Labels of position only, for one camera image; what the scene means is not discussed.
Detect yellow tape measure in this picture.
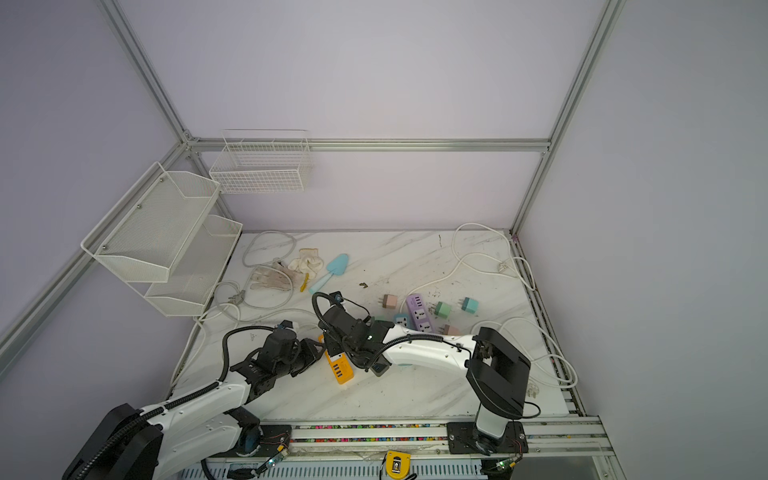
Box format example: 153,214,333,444
380,450,412,480

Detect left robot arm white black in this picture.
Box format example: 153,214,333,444
63,320,325,479

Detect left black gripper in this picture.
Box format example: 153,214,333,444
275,338,326,379

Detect white power cable right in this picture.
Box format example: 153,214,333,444
413,222,580,397

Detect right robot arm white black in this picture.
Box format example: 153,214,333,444
311,292,531,448

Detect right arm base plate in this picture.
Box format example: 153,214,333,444
446,421,529,456

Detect green plug adapter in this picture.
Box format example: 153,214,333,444
433,301,452,319

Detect teal power strip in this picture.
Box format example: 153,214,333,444
394,313,413,329

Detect white mesh two-tier shelf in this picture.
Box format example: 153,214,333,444
80,162,242,317

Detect orange power strip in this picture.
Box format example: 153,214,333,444
325,352,354,385

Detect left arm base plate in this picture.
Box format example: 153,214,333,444
234,424,292,457

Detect light blue brush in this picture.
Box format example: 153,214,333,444
309,253,349,294

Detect grey cable with plug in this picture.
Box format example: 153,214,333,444
212,230,316,322

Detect white wire basket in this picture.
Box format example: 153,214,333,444
209,129,313,194

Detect aluminium rail base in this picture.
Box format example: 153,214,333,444
166,417,626,479

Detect pink plug adapter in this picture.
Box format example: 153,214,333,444
382,294,399,309
440,325,462,336

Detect beige power strip bundle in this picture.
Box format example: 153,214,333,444
248,248,325,292

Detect purple power strip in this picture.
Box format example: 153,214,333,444
406,294,436,333

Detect teal plug adapter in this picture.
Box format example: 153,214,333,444
461,297,479,315

